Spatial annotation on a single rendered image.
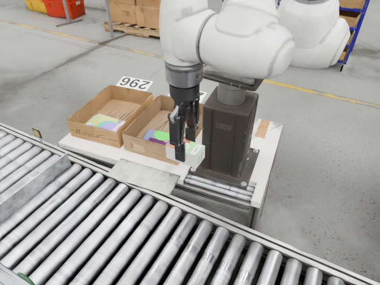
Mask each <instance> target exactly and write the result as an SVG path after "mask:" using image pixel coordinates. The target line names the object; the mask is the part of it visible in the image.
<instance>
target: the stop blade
mask: <svg viewBox="0 0 380 285"><path fill-rule="evenodd" d="M70 167H71V163H70V160H69V157H68V155H67V153H65V154H64V155H62V156H61V157H60V158H59V159H57V160H56V161H55V162H53V163H52V164H51V165H50V166H48V167H47V168H46V169H44V170H43V171H41V172H40V173H39V174H38V175H36V176H35V177H34V178H33V179H31V180H30V181H29V182H27V183H26V184H25V185H23V186H22V187H21V188H19V189H18V190H17V191H16V192H14V193H13V194H12V195H10V196H9V197H8V198H6V199H5V200H4V201H2V202H1V203H0V224H1V223H2V222H4V221H5V220H6V219H7V218H8V217H10V216H11V215H12V214H14V213H15V212H16V211H17V210H18V209H20V208H21V207H22V206H23V205H24V204H26V203H27V202H28V201H29V200H30V199H32V198H33V197H34V196H35V195H36V194H38V193H39V192H41V191H42V190H43V189H44V188H45V187H47V186H48V185H49V184H50V183H51V182H53V181H54V180H55V179H56V178H57V177H59V176H60V175H61V174H63V173H64V172H65V171H66V170H67V169H69V168H70Z"/></svg>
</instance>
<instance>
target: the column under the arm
mask: <svg viewBox="0 0 380 285"><path fill-rule="evenodd" d="M217 95H218V86H216V87H215V89H214V90H213V92H212V93H211V95H210V96H209V98H208V99H207V100H206V102H205V103H204V105H203V114H202V145H205V158H204V159H203V160H202V161H201V163H200V164H199V166H198V167H197V168H194V167H190V169H189V170H188V172H189V173H191V174H195V175H198V176H202V177H205V178H208V179H212V180H216V181H218V182H222V183H226V184H229V185H233V186H236V187H239V188H243V189H247V187H248V184H249V181H250V179H251V176H252V172H253V169H254V167H255V164H256V161H257V158H258V155H259V152H260V150H259V149H255V148H250V147H251V140H252V133H253V127H254V120H255V116H256V110H257V103H258V93H255V92H249V91H246V95H245V101H244V103H242V104H241V105H237V106H229V105H225V104H222V103H221V102H219V101H218V99H217Z"/></svg>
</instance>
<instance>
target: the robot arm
mask: <svg viewBox="0 0 380 285"><path fill-rule="evenodd" d="M159 35H160V42H161V48H162V50H163V53H164V57H165V71H166V81H167V82H168V83H169V90H170V97H171V98H172V99H173V100H174V111H173V112H172V114H170V113H168V115H167V117H168V120H169V134H170V144H171V145H174V146H175V159H176V160H178V161H181V162H185V142H184V141H183V139H184V130H185V139H186V140H189V141H193V142H196V130H198V128H199V127H198V126H196V124H199V100H200V82H202V80H203V64H207V66H205V67H204V73H206V74H212V75H217V76H221V77H225V78H228V79H233V80H237V81H241V82H243V83H245V84H248V85H252V84H254V79H270V78H273V77H275V76H278V75H280V74H282V73H283V72H284V71H285V70H286V69H287V67H288V66H293V67H298V68H306V69H319V68H327V67H329V66H332V65H334V64H336V63H337V61H338V59H339V57H340V56H341V54H342V52H343V50H344V48H345V46H346V44H347V42H348V40H349V38H350V31H349V26H348V24H347V22H346V20H345V19H343V18H339V1H338V0H281V2H280V5H279V6H278V5H276V4H275V0H224V1H223V3H222V6H221V10H220V12H219V14H218V13H216V12H214V11H212V10H210V9H208V0H161V4H160V10H159ZM195 118H196V119H195ZM185 121H186V122H187V127H186V128H185Z"/></svg>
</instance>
